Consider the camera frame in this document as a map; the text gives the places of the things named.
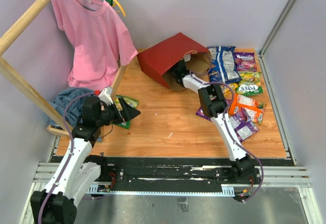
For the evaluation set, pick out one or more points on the red paper bag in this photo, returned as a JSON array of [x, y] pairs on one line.
[[157, 60]]

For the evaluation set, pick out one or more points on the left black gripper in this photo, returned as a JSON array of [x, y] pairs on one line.
[[131, 112]]

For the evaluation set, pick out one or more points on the yellow M&M's packet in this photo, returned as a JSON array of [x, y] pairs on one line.
[[227, 89]]

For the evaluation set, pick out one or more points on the blue cloth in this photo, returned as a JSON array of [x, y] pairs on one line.
[[75, 97]]

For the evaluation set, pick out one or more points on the wooden clothes rack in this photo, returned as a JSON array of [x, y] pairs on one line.
[[43, 56]]

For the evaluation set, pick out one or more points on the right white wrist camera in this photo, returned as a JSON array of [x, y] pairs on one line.
[[187, 57]]

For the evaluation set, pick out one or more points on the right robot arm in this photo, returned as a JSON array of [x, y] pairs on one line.
[[214, 105]]

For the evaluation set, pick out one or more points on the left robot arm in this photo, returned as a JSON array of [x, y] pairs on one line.
[[59, 200]]

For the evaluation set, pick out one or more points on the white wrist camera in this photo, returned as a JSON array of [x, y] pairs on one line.
[[105, 95], [187, 57]]

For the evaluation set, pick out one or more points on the green snack packet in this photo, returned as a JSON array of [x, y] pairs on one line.
[[250, 84], [131, 102]]

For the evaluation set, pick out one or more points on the aluminium frame post right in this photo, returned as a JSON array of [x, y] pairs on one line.
[[281, 19]]

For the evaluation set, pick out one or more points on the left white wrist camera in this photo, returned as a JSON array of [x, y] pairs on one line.
[[105, 95]]

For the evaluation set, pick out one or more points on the orange snack packet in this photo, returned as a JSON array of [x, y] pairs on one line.
[[253, 108]]

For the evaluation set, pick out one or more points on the pink t-shirt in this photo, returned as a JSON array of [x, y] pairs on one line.
[[100, 39]]

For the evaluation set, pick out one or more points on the blue Doritos chip bag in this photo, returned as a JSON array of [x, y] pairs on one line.
[[223, 67]]

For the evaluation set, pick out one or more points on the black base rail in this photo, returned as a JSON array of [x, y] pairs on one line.
[[182, 176]]

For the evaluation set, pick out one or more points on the purple snack packet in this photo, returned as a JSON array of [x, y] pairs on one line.
[[245, 61], [243, 125], [201, 114]]

